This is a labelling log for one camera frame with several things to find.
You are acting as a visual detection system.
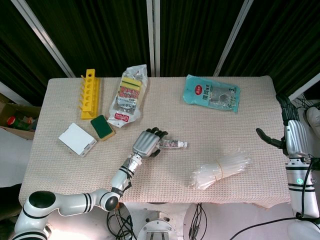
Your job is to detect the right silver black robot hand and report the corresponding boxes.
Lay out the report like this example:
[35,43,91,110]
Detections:
[256,93,310,157]

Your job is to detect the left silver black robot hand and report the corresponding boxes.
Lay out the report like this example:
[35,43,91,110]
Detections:
[131,126,169,160]

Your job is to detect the white plastic tube package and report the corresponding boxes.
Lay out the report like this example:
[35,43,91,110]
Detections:
[157,139,189,150]

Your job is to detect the white shoe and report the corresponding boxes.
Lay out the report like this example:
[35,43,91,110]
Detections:
[306,106,320,131]

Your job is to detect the beige waffle tablecloth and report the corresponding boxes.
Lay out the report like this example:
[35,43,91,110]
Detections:
[18,74,292,209]

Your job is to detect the green and yellow sponge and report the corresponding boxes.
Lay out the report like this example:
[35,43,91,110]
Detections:
[90,114,116,142]

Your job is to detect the packaged sponges in clear bag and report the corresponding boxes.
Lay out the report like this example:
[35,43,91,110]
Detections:
[106,64,148,129]

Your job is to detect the white cardboard box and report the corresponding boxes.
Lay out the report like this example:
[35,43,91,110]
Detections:
[58,122,98,158]

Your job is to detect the yellow plastic tube rack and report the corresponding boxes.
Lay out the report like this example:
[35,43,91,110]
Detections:
[78,68,101,121]

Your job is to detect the bundle of clear plastic straws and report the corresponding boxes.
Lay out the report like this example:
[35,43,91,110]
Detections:
[189,147,252,191]

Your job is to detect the white robot torso base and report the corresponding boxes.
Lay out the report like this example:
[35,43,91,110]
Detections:
[136,202,186,240]

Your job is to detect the teal packaged hook bag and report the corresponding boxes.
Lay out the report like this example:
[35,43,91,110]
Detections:
[184,74,241,114]

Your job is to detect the brown cardboard box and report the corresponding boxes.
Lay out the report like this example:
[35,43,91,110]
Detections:
[0,93,42,141]

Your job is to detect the red round can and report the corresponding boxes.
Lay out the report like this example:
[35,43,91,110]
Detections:
[6,116,18,129]

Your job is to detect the aluminium frame post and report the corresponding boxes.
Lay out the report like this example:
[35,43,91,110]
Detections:
[146,0,161,77]
[213,0,253,77]
[11,0,76,78]
[287,72,320,101]

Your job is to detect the black cable bundle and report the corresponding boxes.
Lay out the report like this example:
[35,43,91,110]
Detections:
[188,202,209,240]
[106,209,138,240]

